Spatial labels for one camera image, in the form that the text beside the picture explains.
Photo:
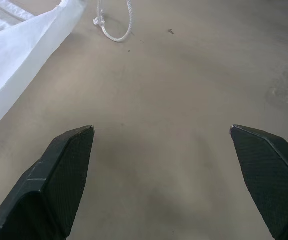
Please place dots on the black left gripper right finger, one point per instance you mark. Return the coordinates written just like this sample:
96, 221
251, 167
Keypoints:
266, 180

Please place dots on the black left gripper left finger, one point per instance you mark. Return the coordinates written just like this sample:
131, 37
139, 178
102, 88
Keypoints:
59, 180

